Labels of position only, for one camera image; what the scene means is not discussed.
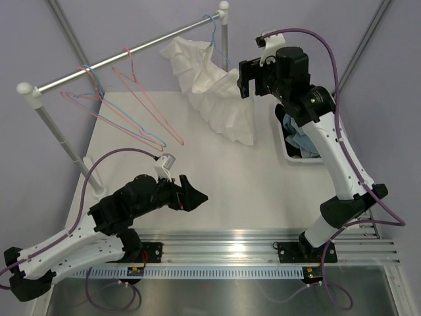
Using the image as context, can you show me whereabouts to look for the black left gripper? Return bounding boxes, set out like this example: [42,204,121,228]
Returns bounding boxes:
[134,172,208,218]

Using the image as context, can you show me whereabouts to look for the pink wire hanger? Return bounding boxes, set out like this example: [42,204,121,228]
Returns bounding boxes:
[61,70,163,151]

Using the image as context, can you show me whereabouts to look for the light blue denim shirt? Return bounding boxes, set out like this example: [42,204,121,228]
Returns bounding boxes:
[290,116,320,159]

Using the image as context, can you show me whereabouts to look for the white shirt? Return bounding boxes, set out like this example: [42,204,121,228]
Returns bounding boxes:
[160,37,255,146]

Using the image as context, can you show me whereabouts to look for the black skirt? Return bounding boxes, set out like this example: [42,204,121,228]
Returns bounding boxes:
[275,104,302,159]

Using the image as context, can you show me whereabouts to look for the blue hanger with white shirt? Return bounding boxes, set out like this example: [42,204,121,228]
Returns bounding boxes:
[203,14,230,72]

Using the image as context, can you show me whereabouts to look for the blue hanger with denim shirt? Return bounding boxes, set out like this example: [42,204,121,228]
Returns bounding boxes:
[79,65,166,149]

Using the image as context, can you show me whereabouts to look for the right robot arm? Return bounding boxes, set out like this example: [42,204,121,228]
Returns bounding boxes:
[237,47,388,262]

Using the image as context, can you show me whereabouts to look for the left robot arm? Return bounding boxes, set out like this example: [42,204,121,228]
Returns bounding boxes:
[4,174,208,302]

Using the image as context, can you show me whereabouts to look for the white plastic basket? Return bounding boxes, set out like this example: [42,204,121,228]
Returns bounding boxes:
[274,92,349,165]

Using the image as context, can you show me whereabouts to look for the silver clothes rack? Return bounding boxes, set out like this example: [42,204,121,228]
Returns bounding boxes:
[16,1,230,199]

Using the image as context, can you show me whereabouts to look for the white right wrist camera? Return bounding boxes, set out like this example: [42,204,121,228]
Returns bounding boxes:
[255,31,286,67]

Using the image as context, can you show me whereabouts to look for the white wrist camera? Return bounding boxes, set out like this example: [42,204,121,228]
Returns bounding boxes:
[154,153,176,180]
[255,31,286,67]

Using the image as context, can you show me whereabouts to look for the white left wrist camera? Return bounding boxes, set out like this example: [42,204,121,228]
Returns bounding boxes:
[154,153,176,180]

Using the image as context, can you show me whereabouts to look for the white slotted cable duct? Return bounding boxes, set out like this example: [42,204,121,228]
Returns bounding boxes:
[89,266,304,280]

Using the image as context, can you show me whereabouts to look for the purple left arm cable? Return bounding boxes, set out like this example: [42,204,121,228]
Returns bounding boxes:
[0,147,162,312]

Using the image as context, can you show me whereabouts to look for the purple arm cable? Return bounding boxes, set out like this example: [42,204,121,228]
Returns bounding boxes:
[0,147,162,312]
[262,28,407,310]

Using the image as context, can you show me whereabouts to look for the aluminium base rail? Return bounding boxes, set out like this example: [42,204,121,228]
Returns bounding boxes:
[136,226,401,267]

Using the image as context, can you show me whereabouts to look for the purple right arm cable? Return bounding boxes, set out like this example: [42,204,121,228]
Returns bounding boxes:
[262,28,407,310]

